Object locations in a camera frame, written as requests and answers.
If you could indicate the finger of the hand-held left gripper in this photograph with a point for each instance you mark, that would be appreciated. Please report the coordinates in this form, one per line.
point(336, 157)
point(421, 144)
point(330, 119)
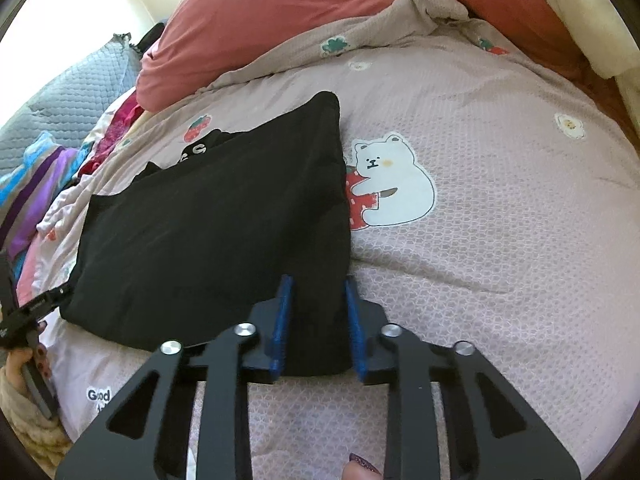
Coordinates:
point(57, 295)

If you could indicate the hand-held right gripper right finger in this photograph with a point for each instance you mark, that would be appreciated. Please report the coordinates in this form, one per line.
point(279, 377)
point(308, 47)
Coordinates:
point(356, 330)

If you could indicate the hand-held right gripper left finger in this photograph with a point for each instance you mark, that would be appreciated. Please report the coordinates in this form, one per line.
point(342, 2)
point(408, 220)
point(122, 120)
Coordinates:
point(280, 330)

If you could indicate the black sweater with orange cuffs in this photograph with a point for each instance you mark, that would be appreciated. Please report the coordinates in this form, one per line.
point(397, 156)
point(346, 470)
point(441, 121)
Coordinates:
point(200, 235)

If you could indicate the person's left forearm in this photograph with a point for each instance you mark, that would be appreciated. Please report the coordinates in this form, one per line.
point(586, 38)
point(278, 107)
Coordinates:
point(25, 420)

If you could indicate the person's left hand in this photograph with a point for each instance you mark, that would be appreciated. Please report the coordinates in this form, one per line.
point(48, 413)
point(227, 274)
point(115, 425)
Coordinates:
point(22, 360)

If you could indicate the person's right hand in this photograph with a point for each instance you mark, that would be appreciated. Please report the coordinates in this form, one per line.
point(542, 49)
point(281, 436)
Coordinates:
point(361, 470)

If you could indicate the pink cloth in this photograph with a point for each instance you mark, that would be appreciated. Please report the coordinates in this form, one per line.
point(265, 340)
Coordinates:
point(32, 270)

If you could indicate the striped cloth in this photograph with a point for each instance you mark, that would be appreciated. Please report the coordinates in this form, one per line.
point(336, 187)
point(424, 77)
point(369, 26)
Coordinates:
point(30, 185)

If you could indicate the red cloth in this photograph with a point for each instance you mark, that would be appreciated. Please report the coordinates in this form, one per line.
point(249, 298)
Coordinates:
point(117, 125)

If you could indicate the grey quilted cover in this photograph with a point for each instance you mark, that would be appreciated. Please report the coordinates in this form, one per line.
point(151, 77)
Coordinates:
point(65, 100)

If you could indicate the pink quilt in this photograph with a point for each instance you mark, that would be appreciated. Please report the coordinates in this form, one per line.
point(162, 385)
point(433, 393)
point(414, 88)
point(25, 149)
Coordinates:
point(275, 10)

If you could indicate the green and white plush toy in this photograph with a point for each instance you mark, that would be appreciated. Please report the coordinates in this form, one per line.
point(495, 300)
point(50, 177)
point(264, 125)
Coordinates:
point(590, 15)

